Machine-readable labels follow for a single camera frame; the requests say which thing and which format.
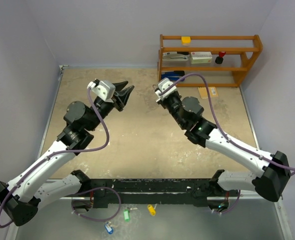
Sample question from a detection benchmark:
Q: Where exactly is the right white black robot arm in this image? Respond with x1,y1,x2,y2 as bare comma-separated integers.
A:
155,89,291,202

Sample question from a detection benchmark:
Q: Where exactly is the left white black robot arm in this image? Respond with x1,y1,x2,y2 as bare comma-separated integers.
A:
0,79,135,229

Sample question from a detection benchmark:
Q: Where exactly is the blue black stapler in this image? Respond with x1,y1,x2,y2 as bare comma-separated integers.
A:
161,70,185,82

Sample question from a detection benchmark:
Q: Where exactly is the wooden shelf rack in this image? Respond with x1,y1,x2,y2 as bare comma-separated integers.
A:
157,35,263,87

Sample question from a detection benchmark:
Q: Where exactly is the grey black stapler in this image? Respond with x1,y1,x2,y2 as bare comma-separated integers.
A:
162,51,190,62

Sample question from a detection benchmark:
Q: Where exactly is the white green box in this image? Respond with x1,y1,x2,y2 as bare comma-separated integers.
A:
189,51,213,64

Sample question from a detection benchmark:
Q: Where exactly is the red black stamp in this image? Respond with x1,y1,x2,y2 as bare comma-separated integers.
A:
215,51,226,65

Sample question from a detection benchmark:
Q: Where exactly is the yellow tape measure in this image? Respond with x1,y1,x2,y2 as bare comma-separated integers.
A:
181,36,191,46

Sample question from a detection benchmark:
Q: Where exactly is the yellow tag key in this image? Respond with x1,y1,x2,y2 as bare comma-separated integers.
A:
147,203,158,217

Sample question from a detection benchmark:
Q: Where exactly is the green tag key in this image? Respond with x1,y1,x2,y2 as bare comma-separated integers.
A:
123,207,138,222

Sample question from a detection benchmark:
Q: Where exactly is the blue tag key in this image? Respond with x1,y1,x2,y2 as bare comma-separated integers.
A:
104,221,118,235

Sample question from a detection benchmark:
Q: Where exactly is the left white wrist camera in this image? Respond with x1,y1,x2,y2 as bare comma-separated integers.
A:
87,79,116,103

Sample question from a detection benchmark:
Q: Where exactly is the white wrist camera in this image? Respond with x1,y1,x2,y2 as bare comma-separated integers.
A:
154,77,177,100
87,79,116,103

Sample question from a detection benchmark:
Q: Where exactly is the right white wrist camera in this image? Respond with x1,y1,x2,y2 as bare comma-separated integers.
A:
154,77,177,100

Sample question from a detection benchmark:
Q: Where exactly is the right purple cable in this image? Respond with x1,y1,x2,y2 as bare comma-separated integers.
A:
158,72,295,215

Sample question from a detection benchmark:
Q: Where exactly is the purple cable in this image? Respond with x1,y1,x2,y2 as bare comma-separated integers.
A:
0,86,122,229
158,72,295,215

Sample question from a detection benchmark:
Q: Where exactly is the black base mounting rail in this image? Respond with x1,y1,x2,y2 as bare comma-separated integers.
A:
71,170,238,209

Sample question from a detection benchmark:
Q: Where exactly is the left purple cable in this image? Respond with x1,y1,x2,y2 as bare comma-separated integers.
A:
0,86,122,229

